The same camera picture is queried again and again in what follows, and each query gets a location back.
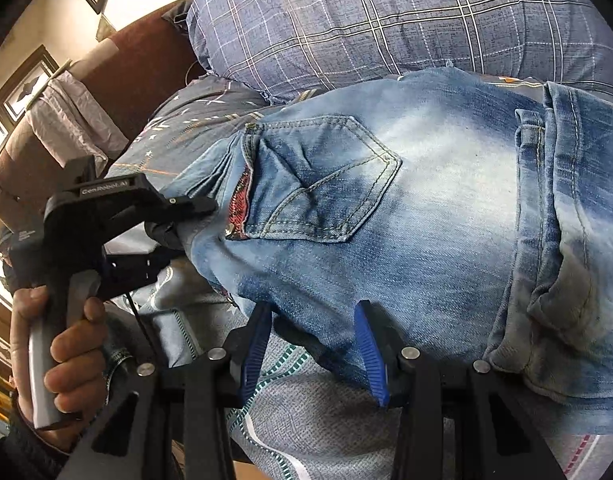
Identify blue denim jeans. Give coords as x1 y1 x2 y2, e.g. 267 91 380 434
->
164 68 613 434

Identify person's left hand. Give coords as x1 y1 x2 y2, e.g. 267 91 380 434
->
10 286 108 452

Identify grey hanging cloth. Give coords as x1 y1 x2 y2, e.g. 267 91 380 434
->
24 72 128 177

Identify grey patterned bed sheet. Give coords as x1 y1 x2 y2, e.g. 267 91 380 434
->
132 258 613 479

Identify wooden glass-pane door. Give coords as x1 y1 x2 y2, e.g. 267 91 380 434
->
0 44 58 151

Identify dark brown wooden headboard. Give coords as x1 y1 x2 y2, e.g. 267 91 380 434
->
0 0 203 230

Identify blue plaid pillow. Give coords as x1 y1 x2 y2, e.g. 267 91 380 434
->
187 0 613 102

